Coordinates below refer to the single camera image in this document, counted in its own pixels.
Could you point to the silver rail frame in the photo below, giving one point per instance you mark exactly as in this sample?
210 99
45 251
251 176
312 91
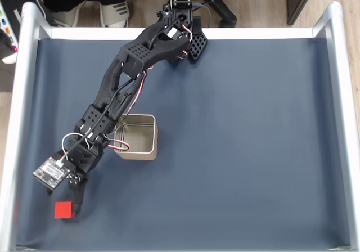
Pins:
25 66

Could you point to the red cube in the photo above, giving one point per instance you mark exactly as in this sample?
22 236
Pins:
63 210

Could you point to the dark blue mat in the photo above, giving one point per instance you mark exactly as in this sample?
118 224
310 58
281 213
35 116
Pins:
253 150

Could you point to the camera circuit board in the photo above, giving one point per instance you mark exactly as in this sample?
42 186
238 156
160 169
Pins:
52 173

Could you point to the white device with coloured buttons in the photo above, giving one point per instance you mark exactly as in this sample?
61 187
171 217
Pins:
5 24

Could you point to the square metal tin container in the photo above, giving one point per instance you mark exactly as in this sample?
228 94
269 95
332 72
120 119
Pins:
140 135

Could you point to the person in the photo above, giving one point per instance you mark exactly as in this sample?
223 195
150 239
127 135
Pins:
112 13

